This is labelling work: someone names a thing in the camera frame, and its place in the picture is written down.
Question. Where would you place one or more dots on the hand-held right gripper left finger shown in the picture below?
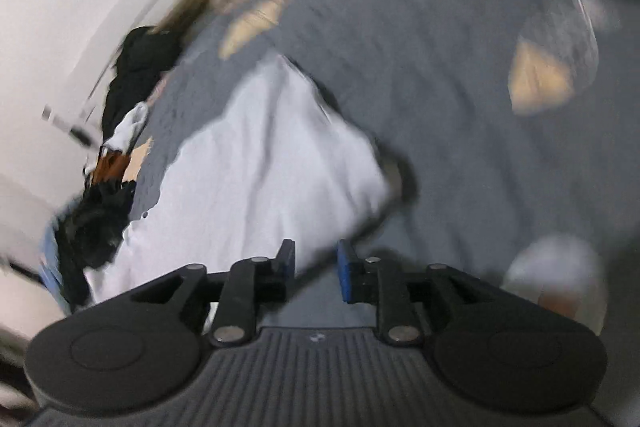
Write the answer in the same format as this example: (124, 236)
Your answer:
(282, 272)

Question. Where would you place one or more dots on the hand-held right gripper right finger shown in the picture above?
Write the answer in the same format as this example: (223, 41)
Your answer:
(346, 272)

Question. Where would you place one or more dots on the white sweatshirt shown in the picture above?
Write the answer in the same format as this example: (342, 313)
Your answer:
(260, 167)

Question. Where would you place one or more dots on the pile of black clothes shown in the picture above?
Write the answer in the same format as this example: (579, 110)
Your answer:
(95, 227)

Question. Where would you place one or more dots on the orange-brown garment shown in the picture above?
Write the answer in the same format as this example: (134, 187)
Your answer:
(110, 167)

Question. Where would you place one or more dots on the small white garment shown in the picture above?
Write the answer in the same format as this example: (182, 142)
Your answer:
(127, 127)

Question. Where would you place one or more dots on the grey printed quilt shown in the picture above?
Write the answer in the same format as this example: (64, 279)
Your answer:
(425, 57)

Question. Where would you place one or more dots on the black puffer jacket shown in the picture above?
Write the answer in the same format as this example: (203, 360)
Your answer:
(140, 72)

